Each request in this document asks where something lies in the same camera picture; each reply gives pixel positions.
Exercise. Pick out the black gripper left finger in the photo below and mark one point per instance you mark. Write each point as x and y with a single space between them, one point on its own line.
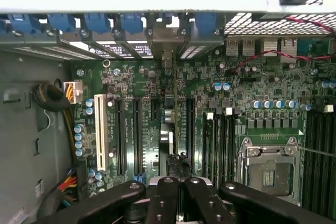
165 203

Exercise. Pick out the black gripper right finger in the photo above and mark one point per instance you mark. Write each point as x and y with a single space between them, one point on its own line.
202 203

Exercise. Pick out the silver chipset heatsink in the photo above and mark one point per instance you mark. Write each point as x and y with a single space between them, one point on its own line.
152 181

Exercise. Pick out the black RAM slot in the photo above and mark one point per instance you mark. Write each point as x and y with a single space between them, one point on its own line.
233 142
333 182
226 145
208 150
317 182
216 150
309 182
325 182

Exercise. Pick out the long black expansion slot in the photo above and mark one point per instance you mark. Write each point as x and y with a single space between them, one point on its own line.
190 134
137 140
120 140

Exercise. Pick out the silver CPU socket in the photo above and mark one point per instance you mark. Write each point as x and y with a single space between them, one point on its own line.
270 176

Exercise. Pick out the white expansion slot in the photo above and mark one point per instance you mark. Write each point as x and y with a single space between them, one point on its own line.
101 134

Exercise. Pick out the short black expansion slot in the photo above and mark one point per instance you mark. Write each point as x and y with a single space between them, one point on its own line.
155 108

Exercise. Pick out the thin steel locking lever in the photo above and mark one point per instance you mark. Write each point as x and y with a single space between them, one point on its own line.
317 151

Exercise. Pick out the green motherboard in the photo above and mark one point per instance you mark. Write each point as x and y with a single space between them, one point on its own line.
262 90

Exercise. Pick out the white power connector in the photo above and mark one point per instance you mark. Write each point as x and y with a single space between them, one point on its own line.
77 93

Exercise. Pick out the silver USB port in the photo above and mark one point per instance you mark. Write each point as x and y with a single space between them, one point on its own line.
233 47
248 47

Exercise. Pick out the small silver port block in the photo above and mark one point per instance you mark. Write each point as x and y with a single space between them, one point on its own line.
270 47

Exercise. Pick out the tall silver port block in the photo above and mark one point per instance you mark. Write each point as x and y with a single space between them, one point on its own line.
288 51

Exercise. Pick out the blue slot clip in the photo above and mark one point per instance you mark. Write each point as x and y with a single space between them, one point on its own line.
18 20
131 23
206 23
97 23
59 22

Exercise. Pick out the black open PC case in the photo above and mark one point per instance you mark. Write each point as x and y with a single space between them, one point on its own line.
262 24

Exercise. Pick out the teal serial port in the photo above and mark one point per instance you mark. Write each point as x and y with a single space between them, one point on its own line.
313 47

